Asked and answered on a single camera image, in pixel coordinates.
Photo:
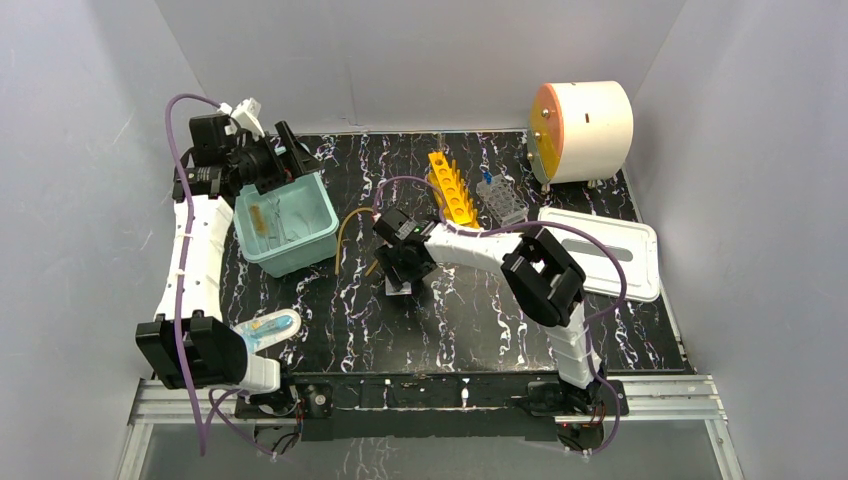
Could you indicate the white packet with clips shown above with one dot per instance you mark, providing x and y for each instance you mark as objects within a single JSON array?
[{"x": 404, "y": 289}]

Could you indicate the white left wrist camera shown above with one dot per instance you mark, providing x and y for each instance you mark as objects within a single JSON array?
[{"x": 245, "y": 115}]

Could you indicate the cream cylindrical drum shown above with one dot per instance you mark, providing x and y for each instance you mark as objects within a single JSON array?
[{"x": 579, "y": 131}]

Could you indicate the white plastic bin lid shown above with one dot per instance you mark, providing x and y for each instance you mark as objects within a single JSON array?
[{"x": 634, "y": 245}]

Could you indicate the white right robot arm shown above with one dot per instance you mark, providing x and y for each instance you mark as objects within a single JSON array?
[{"x": 545, "y": 280}]

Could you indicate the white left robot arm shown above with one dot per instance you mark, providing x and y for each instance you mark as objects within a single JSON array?
[{"x": 188, "y": 344}]

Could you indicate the aluminium frame rail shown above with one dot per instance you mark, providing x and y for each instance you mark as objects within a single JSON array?
[{"x": 636, "y": 398}]

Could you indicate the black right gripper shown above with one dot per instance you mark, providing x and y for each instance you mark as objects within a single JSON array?
[{"x": 386, "y": 256}]

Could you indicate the brown test tube brush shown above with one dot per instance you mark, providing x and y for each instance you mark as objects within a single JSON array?
[{"x": 259, "y": 222}]

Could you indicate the yellow test tube rack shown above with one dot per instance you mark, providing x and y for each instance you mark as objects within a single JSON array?
[{"x": 454, "y": 196}]

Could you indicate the teal plastic bin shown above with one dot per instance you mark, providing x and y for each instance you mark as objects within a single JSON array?
[{"x": 302, "y": 221}]

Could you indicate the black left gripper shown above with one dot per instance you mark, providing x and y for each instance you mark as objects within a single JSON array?
[{"x": 276, "y": 163}]

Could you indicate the packaged blue pipette bulb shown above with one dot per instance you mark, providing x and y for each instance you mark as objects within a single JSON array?
[{"x": 265, "y": 331}]

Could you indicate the large clear glass test tube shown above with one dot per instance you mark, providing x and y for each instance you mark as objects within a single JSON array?
[{"x": 440, "y": 142}]

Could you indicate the clear acrylic tube rack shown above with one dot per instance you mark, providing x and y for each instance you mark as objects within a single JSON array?
[{"x": 502, "y": 201}]

